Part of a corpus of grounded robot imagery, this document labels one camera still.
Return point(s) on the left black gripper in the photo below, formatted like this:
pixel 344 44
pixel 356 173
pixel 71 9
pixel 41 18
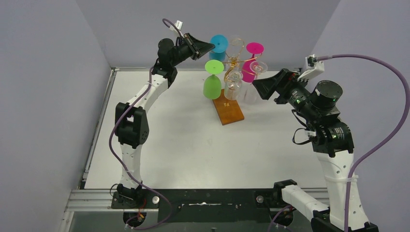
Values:
pixel 193 48

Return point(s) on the clear patterned wine glass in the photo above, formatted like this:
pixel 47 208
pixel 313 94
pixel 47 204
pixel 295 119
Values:
pixel 233 85

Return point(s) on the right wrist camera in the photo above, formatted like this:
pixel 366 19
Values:
pixel 314 67

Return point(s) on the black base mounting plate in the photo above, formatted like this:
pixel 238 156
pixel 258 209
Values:
pixel 196 205

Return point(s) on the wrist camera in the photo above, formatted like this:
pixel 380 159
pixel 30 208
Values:
pixel 314 67
pixel 176 28

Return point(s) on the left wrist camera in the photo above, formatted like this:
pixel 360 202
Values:
pixel 176 28

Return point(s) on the green plastic wine glass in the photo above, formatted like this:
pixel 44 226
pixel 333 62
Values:
pixel 212 84

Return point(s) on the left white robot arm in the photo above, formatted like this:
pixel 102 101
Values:
pixel 131 129

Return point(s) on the blue plastic wine glass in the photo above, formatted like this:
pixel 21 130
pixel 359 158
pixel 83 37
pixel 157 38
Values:
pixel 221 44

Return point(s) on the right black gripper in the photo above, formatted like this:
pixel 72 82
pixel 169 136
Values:
pixel 283 86

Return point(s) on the clear round wine glass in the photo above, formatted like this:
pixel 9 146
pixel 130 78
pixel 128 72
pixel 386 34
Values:
pixel 235 47

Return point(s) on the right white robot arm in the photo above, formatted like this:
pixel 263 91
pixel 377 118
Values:
pixel 332 143

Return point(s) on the gold wire glass rack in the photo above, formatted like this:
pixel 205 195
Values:
pixel 230 111

